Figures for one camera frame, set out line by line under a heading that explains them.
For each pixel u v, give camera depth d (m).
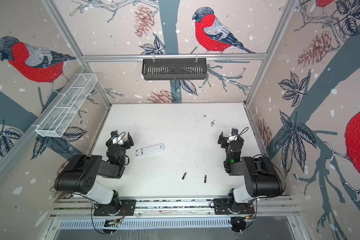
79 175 0.46
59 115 0.74
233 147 0.72
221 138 0.83
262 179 0.45
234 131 0.77
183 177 0.83
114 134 0.76
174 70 1.07
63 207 0.76
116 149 0.71
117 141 0.78
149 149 0.92
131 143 0.86
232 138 0.78
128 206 0.74
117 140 0.78
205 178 0.83
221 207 0.73
